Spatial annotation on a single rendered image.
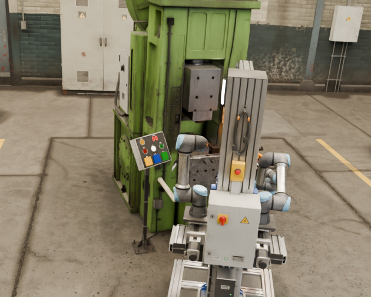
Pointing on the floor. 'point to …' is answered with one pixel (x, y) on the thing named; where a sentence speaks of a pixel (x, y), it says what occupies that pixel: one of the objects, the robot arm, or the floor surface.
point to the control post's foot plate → (143, 247)
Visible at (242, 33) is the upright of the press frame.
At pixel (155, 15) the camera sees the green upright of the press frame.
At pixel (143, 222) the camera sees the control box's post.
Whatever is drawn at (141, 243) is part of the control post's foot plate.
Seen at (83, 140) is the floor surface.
